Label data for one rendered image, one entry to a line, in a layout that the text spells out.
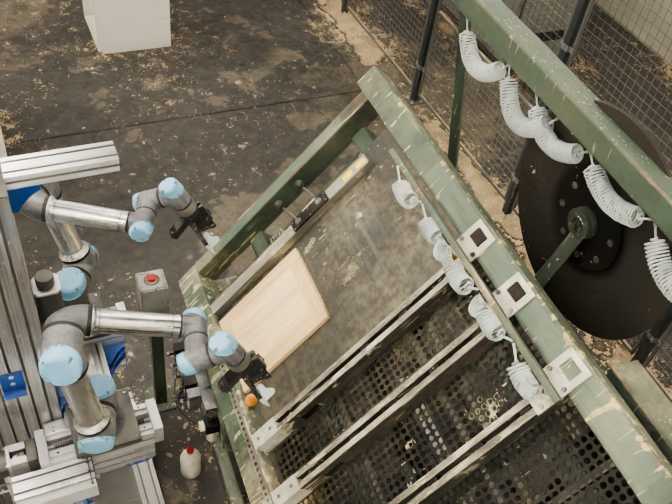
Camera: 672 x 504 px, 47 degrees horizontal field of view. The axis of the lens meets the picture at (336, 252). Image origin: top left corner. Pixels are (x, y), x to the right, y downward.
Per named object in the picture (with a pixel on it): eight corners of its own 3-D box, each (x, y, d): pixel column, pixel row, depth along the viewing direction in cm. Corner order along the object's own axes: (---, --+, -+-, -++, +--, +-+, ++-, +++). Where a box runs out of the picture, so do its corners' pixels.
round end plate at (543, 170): (487, 228, 307) (550, 52, 250) (499, 226, 309) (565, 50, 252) (603, 390, 257) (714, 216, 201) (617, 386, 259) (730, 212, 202)
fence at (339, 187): (216, 308, 336) (209, 305, 333) (369, 157, 304) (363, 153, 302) (219, 316, 333) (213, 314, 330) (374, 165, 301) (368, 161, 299)
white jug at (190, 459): (178, 464, 378) (177, 443, 364) (198, 459, 381) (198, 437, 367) (183, 482, 372) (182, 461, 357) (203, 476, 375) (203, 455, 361)
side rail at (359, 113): (212, 271, 356) (194, 264, 348) (380, 100, 319) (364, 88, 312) (215, 280, 352) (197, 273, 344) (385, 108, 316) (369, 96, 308)
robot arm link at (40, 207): (1, 201, 254) (151, 225, 260) (12, 179, 262) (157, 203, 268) (5, 226, 262) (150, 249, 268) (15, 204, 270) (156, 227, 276)
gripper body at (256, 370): (273, 378, 249) (258, 362, 240) (250, 391, 249) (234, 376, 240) (265, 359, 254) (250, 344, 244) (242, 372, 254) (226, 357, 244)
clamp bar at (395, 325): (262, 434, 295) (215, 425, 278) (496, 229, 256) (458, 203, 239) (270, 456, 289) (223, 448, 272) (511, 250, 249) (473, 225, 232)
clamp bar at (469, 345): (282, 490, 280) (234, 483, 263) (533, 281, 241) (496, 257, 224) (291, 515, 274) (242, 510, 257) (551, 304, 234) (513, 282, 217)
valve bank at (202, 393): (164, 363, 350) (161, 330, 333) (195, 356, 354) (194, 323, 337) (190, 458, 319) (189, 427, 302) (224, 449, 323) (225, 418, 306)
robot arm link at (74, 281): (52, 311, 292) (47, 288, 283) (62, 285, 302) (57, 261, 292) (84, 315, 293) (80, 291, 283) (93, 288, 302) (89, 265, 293)
